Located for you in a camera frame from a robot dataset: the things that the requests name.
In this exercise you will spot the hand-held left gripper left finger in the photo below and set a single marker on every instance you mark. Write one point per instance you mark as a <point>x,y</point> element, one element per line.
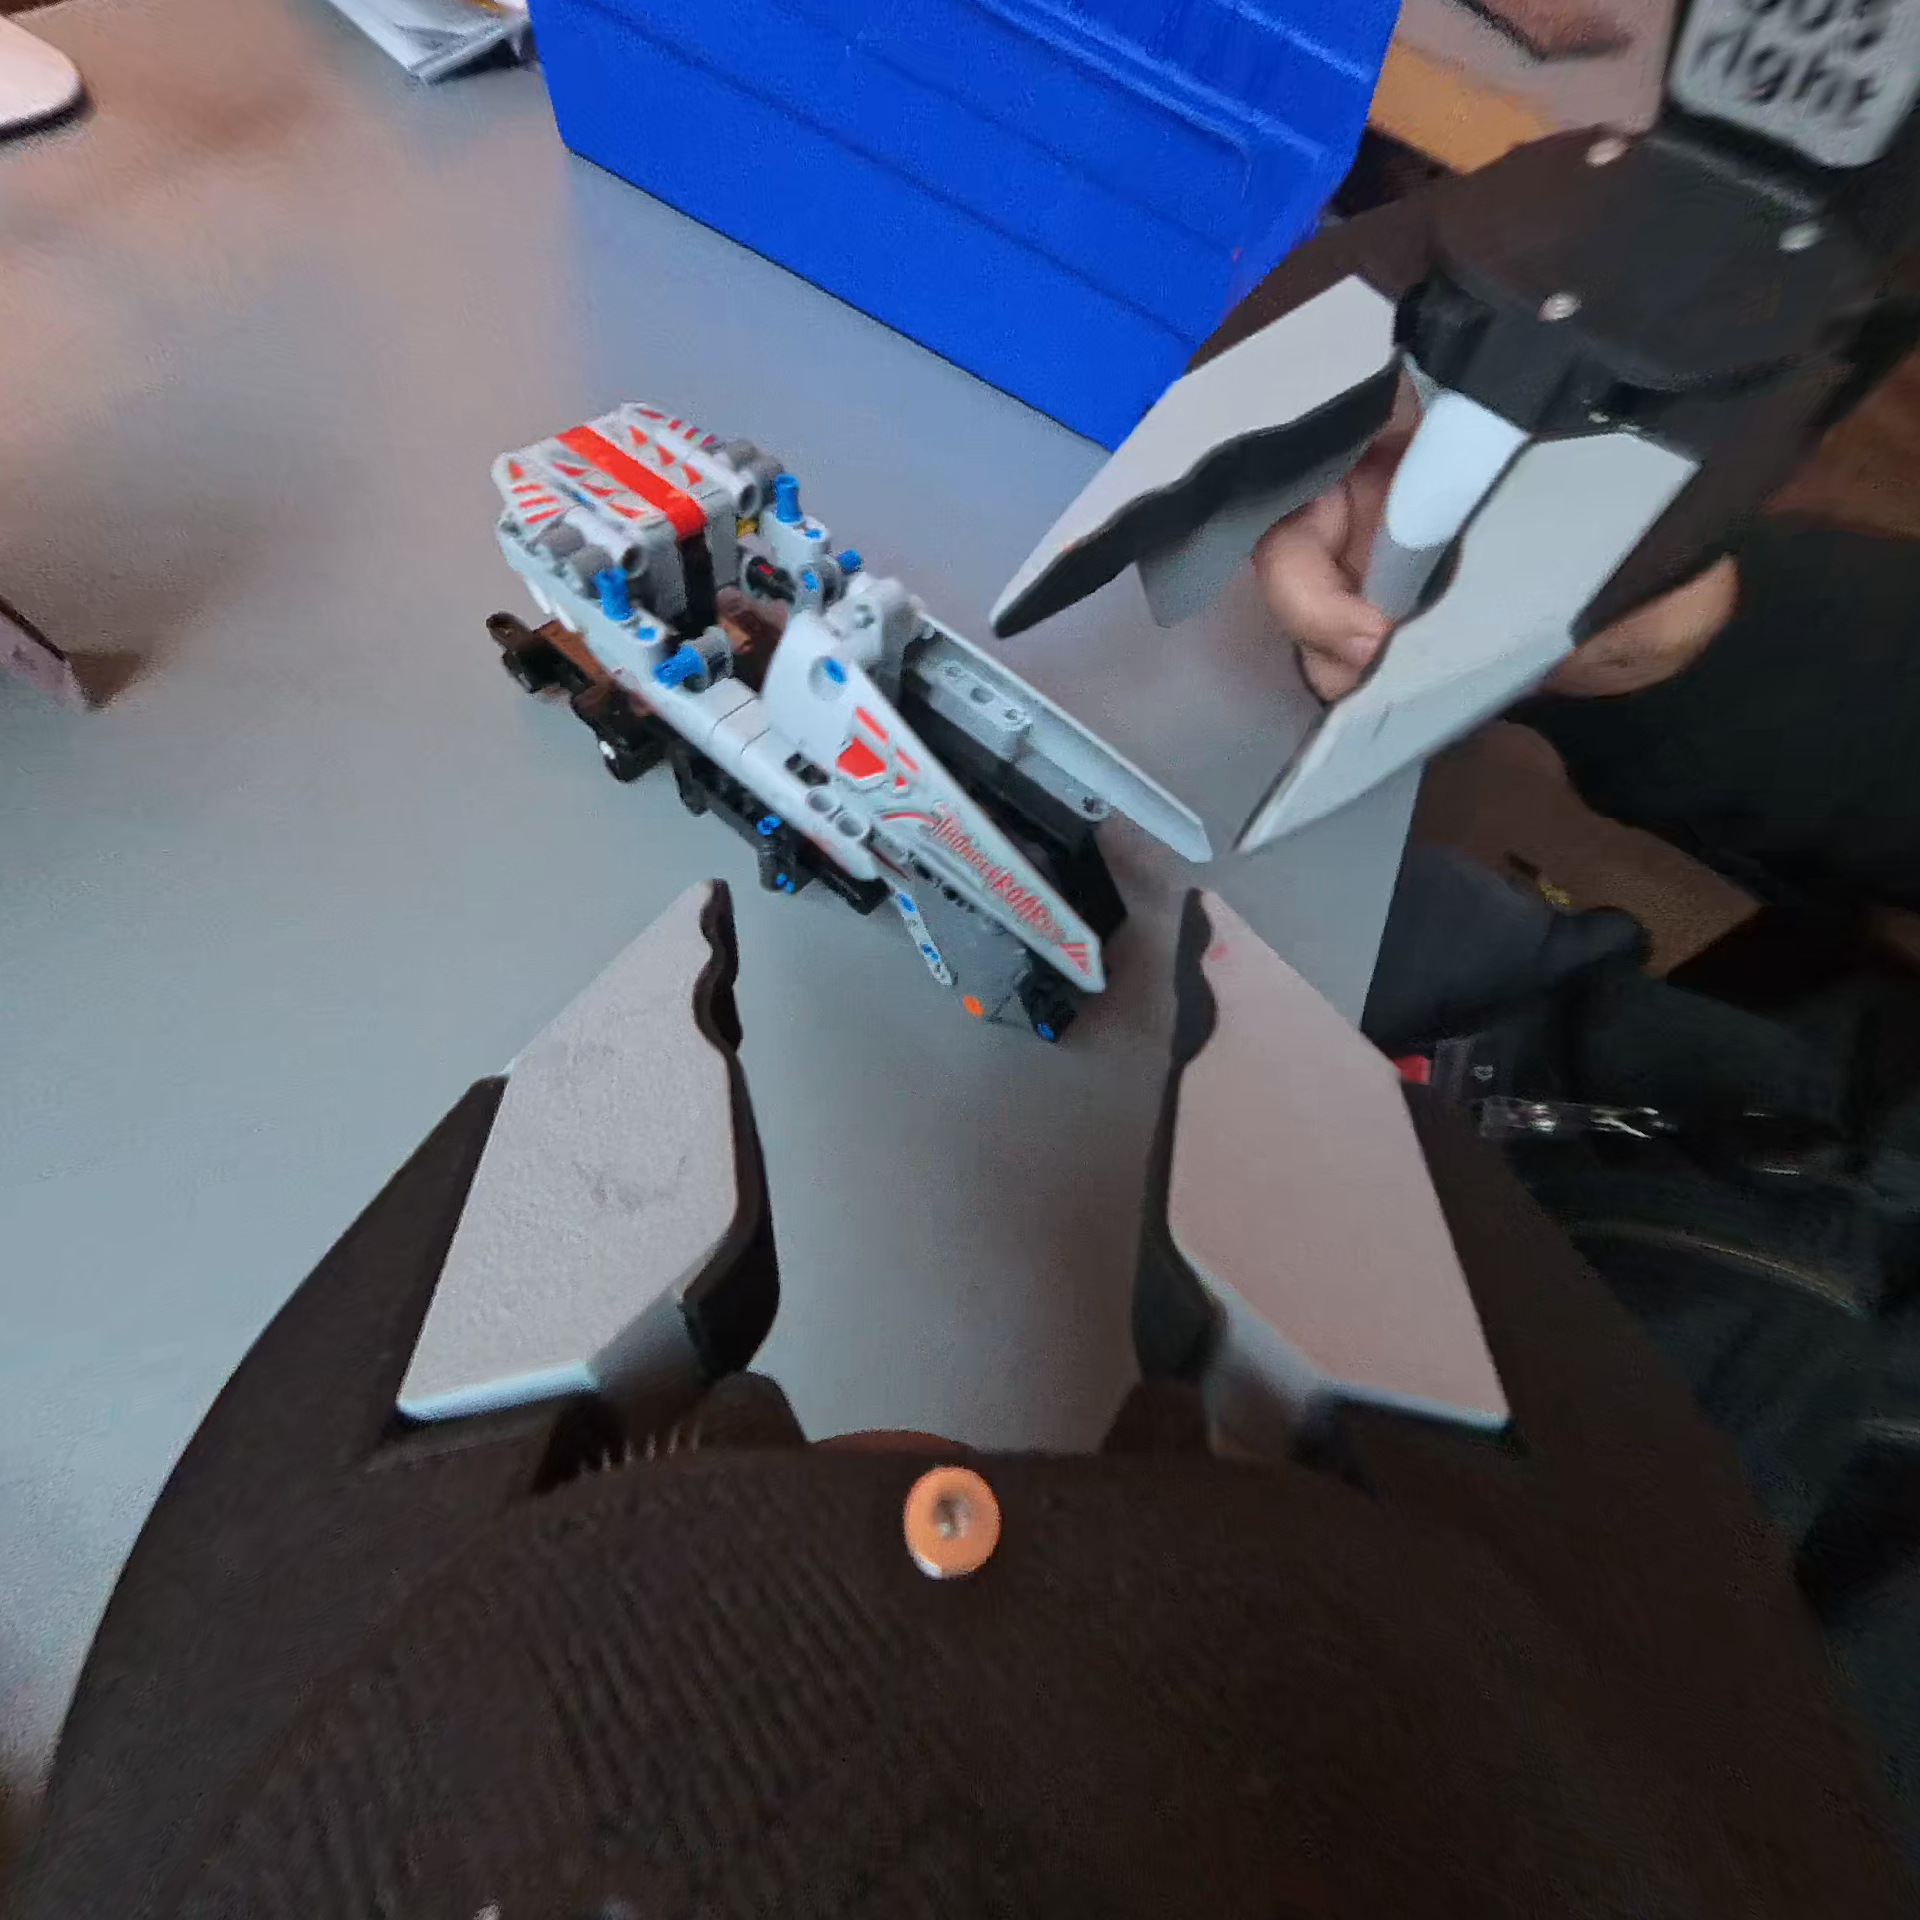
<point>586,1202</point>

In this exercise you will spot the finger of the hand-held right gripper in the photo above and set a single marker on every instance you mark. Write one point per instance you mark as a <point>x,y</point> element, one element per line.
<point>1243,406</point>
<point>1546,557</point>

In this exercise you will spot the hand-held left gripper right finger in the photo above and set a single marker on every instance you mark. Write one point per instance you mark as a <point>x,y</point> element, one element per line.
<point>1318,1202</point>

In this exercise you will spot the blue plastic bin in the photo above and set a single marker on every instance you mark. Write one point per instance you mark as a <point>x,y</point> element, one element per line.
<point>974,166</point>

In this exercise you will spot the grey red lego vehicle model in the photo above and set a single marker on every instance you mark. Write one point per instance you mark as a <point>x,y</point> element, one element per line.
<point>779,704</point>

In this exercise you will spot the lego instruction booklet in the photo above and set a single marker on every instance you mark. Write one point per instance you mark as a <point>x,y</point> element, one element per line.
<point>434,31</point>

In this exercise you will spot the black lego set box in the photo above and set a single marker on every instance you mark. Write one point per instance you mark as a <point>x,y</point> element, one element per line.
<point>60,662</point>

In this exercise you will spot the person's right hand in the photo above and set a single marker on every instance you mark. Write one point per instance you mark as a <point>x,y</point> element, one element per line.
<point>1329,586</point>

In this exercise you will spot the person's black jacket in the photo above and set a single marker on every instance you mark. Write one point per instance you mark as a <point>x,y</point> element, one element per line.
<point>1651,1349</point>

